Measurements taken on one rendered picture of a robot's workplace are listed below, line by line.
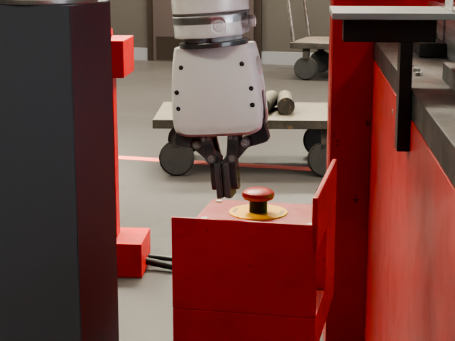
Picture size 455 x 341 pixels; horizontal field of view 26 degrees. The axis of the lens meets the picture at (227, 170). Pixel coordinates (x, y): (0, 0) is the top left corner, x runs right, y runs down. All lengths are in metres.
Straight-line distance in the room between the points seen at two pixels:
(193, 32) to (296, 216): 0.28
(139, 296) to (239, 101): 2.18
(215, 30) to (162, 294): 2.23
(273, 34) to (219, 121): 8.30
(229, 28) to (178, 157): 3.76
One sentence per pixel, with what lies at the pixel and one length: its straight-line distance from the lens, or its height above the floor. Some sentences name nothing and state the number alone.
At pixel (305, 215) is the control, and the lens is 1.20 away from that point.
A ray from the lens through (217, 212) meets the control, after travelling 1.21.
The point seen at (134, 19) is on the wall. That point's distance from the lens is 9.76.
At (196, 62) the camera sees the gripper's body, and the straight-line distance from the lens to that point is 1.06.
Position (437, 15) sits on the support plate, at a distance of 1.52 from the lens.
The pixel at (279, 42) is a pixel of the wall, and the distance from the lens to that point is 9.36.
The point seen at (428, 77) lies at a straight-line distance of 1.76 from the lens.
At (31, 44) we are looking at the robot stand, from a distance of 1.74.
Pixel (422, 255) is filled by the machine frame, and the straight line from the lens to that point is 1.43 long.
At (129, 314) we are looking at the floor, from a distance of 3.05.
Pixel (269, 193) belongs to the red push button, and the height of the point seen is 0.81.
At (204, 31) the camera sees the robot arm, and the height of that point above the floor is 1.01.
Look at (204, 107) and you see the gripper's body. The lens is 1.07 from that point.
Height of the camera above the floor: 1.10
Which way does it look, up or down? 13 degrees down
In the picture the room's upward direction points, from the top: straight up
